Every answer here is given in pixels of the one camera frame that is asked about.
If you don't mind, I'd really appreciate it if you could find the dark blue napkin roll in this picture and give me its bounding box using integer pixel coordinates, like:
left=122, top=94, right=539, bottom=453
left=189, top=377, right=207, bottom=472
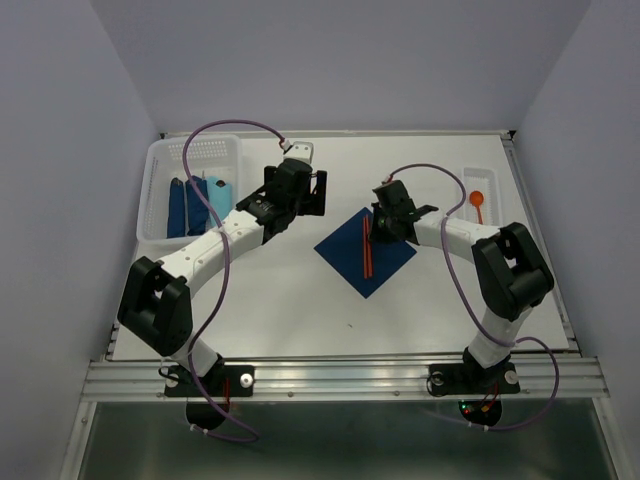
left=166, top=177, right=186, bottom=239
left=185, top=181, right=209, bottom=236

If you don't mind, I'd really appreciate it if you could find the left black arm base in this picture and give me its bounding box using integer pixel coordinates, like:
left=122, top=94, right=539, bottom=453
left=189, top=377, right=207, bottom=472
left=158, top=364, right=255, bottom=433

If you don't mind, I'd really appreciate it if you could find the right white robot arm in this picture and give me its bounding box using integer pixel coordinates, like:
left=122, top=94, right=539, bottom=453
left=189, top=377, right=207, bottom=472
left=369, top=180, right=554, bottom=373

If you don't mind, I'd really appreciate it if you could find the white perforated plastic basket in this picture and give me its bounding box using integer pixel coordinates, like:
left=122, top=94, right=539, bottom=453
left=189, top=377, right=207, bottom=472
left=136, top=134, right=242, bottom=247

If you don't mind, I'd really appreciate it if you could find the light blue napkin roll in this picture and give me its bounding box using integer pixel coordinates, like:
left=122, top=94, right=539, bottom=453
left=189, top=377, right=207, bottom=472
left=206, top=176, right=233, bottom=220

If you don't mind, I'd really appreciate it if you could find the orange plastic spoon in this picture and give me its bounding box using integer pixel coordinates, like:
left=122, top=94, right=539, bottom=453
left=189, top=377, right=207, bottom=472
left=469, top=190, right=484, bottom=224

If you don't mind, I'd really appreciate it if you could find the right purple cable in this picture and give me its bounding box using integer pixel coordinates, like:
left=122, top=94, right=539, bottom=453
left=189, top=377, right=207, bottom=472
left=383, top=163, right=561, bottom=434

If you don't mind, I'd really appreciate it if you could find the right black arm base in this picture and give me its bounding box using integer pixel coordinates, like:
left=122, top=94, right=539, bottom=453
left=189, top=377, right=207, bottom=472
left=426, top=361, right=521, bottom=427

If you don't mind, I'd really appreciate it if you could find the white utensil tray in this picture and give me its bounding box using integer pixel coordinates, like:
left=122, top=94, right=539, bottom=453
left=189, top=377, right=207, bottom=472
left=459, top=166, right=502, bottom=226

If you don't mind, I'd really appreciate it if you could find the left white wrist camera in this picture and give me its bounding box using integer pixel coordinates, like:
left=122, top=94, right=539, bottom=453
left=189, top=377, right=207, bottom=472
left=283, top=141, right=314, bottom=164

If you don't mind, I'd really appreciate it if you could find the aluminium front rail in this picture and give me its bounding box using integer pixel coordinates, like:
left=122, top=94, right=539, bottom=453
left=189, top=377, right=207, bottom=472
left=80, top=352, right=610, bottom=403

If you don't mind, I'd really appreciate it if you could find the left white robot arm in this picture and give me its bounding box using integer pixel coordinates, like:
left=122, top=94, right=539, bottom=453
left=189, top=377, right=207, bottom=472
left=117, top=158, right=327, bottom=379

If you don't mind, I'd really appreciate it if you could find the dark blue paper napkin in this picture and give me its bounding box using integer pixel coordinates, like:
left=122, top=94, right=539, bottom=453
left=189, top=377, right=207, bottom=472
left=314, top=208, right=416, bottom=299

